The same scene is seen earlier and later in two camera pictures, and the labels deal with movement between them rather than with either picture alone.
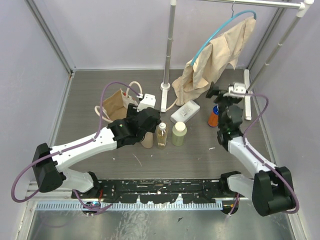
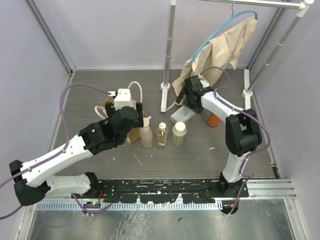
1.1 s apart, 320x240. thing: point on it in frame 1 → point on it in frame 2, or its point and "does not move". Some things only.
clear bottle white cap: x=162 y=136 does not move
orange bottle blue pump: x=213 y=120 does not move
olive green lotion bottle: x=179 y=132 does not move
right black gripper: x=213 y=91 → x=195 y=108
